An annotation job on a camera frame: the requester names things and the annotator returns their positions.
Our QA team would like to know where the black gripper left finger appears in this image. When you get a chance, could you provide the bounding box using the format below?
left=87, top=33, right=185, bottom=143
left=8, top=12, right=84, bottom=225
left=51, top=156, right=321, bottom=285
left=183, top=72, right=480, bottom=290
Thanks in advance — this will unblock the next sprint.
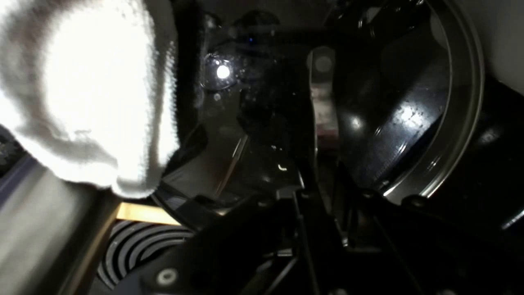
left=275, top=185, right=336, bottom=266

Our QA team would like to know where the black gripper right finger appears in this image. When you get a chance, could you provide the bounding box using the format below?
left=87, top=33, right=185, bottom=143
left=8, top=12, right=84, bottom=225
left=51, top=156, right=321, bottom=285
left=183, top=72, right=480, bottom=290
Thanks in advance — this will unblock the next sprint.
left=334, top=162, right=401, bottom=259

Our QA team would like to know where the glass lid with steel handle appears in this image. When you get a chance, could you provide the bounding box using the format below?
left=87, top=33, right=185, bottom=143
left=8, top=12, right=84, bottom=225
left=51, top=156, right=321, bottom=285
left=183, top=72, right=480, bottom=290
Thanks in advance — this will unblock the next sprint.
left=152, top=0, right=488, bottom=233

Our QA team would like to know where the black electric stove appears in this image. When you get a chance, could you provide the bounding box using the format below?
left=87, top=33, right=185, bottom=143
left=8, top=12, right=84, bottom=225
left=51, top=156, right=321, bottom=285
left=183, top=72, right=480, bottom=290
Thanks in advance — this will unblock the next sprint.
left=97, top=0, right=524, bottom=295

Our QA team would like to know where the light wooden board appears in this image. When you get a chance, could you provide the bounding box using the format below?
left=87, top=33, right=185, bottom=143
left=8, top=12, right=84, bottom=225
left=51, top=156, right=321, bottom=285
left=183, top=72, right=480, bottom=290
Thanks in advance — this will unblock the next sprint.
left=115, top=200, right=185, bottom=230

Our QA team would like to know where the coil stove burner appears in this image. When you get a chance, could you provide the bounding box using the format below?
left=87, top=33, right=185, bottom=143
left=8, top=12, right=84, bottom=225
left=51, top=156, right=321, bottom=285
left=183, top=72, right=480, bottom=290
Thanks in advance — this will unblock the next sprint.
left=95, top=218, right=197, bottom=292

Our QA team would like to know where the white towel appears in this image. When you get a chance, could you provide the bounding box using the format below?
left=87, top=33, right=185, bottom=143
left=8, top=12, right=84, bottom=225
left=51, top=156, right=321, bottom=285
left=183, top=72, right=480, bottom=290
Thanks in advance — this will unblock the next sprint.
left=0, top=0, right=183, bottom=202

